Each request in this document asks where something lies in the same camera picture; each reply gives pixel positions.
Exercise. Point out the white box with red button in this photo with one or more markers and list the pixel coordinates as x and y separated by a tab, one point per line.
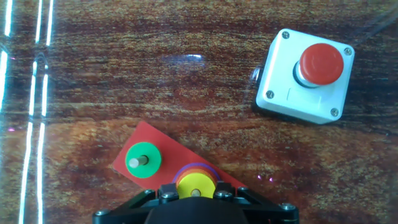
289	99

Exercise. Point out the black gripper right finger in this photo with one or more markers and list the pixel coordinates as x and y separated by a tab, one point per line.
264	207

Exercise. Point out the purple Hanoi disc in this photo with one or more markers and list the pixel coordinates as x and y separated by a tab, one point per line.
183	165

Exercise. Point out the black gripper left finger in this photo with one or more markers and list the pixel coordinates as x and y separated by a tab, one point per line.
130	205

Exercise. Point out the yellow Hanoi disc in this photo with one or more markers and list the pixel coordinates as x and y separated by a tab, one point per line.
196	183

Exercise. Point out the green Hanoi disc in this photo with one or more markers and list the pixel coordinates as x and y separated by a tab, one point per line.
146	169

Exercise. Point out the orange Hanoi disc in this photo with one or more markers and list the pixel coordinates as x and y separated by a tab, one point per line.
189	170

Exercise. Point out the red Hanoi base with pegs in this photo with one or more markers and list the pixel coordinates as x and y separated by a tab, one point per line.
174	152

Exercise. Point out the glossy brown wood board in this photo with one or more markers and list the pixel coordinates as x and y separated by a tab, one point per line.
124	77

